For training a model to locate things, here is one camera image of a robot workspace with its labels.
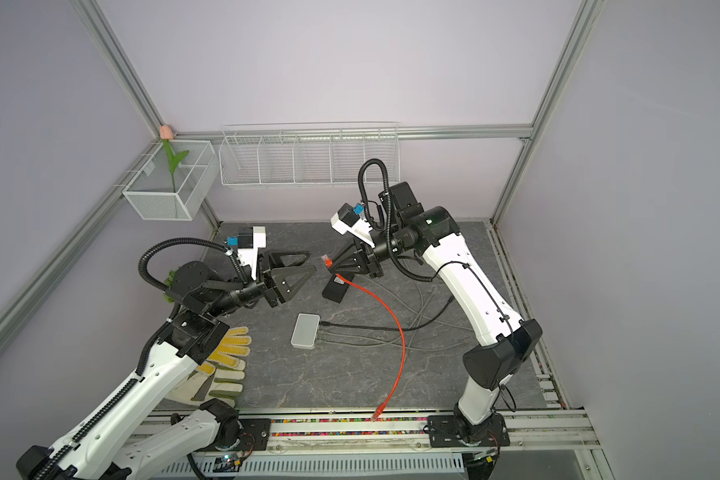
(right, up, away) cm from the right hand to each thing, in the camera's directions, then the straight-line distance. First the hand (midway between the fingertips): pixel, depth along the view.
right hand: (332, 272), depth 62 cm
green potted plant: (-50, -5, +23) cm, 55 cm away
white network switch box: (-12, -20, +27) cm, 36 cm away
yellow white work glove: (-34, -30, +19) cm, 49 cm away
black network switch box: (-3, -8, +37) cm, 38 cm away
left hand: (-3, +1, -5) cm, 6 cm away
